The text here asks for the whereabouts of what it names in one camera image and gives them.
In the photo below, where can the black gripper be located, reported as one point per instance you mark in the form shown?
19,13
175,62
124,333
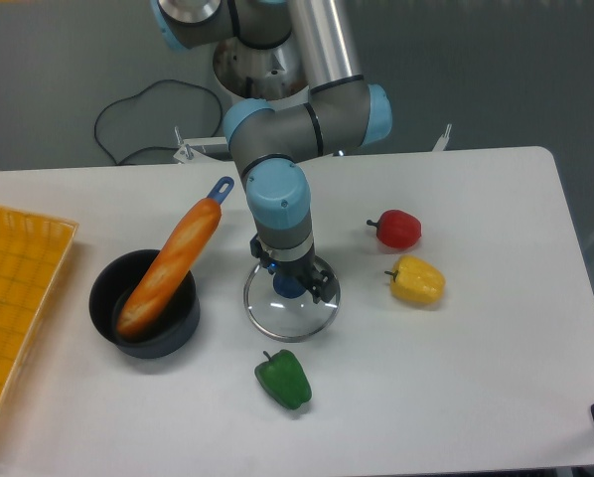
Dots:
298,263

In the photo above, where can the glass pot lid blue knob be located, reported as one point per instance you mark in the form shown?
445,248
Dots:
281,309

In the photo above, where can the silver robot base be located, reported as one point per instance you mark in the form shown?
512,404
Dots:
276,75

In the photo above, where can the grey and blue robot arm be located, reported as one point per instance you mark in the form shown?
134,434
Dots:
267,144

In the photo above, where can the yellow toy bell pepper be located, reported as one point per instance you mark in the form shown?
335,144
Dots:
414,280

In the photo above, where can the red toy bell pepper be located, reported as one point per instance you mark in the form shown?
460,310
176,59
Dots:
397,229

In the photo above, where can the green toy bell pepper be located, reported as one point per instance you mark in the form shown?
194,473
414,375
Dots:
282,376

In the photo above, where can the orange toy baguette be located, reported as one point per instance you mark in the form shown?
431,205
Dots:
153,293

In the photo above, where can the yellow plastic basket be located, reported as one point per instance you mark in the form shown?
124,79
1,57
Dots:
33,249

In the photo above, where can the dark grey pot blue handle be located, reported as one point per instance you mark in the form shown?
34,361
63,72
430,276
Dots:
177,323

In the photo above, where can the white metal mounting frame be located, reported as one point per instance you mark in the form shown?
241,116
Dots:
202,150

